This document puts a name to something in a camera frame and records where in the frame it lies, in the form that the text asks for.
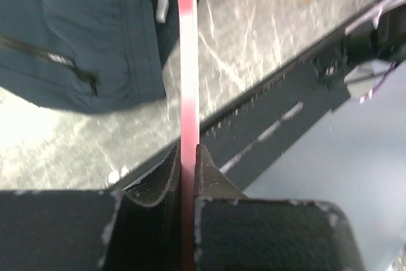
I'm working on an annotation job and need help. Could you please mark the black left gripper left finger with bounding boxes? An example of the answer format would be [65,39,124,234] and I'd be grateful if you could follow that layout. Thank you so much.
[122,144,181,270]

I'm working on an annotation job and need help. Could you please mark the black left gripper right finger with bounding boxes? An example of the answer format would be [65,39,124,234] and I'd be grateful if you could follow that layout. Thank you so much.
[193,144,247,200]

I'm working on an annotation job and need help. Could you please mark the dark navy shorts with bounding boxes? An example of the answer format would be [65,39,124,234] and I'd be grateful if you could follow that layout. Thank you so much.
[1,0,179,114]

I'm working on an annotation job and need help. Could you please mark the pink hanger front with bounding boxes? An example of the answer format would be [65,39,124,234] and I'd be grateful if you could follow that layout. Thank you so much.
[178,0,200,270]

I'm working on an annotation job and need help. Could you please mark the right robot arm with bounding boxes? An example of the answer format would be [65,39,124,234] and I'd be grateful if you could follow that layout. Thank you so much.
[343,4,405,103]

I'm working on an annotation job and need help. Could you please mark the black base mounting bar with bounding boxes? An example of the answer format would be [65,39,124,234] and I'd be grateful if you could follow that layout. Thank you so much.
[107,0,406,189]

